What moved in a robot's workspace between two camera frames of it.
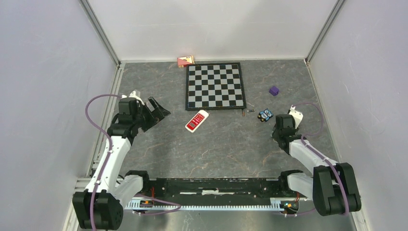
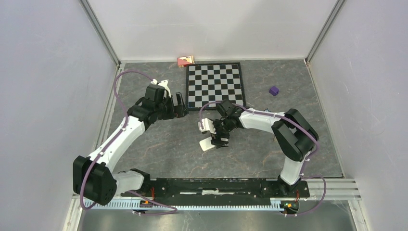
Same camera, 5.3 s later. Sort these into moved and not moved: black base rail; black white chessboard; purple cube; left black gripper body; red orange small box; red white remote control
Moved: red white remote control; left black gripper body
Not moved: purple cube; red orange small box; black white chessboard; black base rail
